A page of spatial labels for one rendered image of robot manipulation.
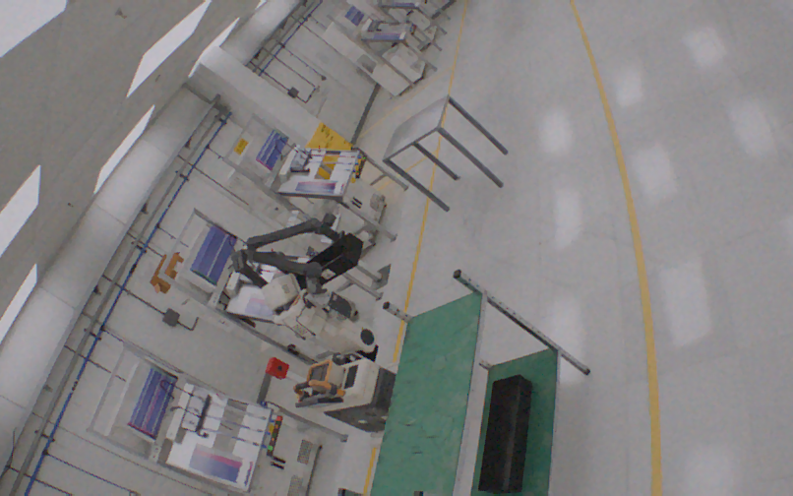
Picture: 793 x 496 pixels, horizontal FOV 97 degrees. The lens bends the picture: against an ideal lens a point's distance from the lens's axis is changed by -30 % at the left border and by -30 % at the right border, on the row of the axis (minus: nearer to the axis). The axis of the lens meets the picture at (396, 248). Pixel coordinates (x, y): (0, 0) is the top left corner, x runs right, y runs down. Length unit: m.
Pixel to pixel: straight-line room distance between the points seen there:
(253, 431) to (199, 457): 0.49
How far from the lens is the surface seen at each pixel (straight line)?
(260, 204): 5.22
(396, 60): 7.76
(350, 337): 2.82
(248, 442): 3.62
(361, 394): 2.57
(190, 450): 3.79
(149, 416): 3.79
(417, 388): 1.94
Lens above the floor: 2.12
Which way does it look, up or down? 26 degrees down
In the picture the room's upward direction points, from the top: 55 degrees counter-clockwise
